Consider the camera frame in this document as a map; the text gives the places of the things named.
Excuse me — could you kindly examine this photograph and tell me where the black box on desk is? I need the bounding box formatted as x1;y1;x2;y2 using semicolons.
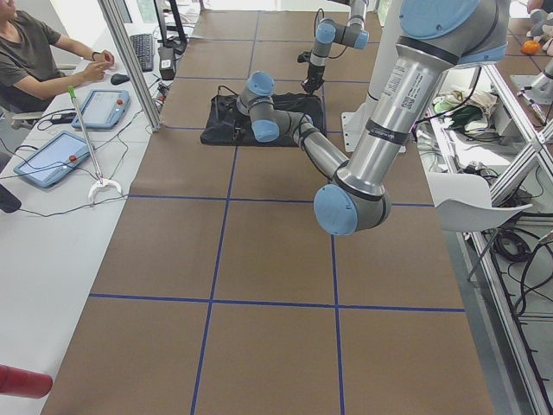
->
157;47;176;80

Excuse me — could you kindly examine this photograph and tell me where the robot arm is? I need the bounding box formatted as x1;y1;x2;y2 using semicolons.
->
236;1;509;235
297;0;369;94

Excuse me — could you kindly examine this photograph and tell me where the reacher grabber tool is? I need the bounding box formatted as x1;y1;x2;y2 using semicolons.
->
68;86;124;204

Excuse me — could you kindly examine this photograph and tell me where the seated person in grey shirt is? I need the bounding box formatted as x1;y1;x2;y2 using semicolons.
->
1;1;115;113

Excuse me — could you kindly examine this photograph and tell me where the upper teach pendant tablet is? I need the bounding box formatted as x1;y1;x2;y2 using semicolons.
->
79;89;130;130

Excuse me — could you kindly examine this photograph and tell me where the red cylinder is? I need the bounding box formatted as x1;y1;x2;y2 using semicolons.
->
1;365;53;399

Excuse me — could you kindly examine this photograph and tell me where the pile of clothes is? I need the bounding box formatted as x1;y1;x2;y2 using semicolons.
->
432;90;500;141

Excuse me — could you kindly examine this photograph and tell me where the lower teach pendant tablet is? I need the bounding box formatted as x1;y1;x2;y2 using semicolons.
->
13;131;89;188

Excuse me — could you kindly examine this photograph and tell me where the aluminium frame post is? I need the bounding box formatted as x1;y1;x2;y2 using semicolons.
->
98;0;161;132

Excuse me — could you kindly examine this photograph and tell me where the black computer mouse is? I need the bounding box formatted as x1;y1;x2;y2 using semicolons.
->
110;73;130;86

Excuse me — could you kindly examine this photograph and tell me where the black keyboard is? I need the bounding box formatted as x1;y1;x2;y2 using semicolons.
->
129;34;154;72

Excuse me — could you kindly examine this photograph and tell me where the white chair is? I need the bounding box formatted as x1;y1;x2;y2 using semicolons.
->
426;172;532;233

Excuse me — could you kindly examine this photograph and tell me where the teach pendant tablet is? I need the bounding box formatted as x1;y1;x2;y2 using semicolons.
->
13;131;89;188
79;89;130;130

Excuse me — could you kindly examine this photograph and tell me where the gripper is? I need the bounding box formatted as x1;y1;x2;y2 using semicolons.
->
228;101;249;134
301;64;325;94

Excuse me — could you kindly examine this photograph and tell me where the black graphic t-shirt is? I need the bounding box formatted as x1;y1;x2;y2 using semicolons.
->
200;93;327;147

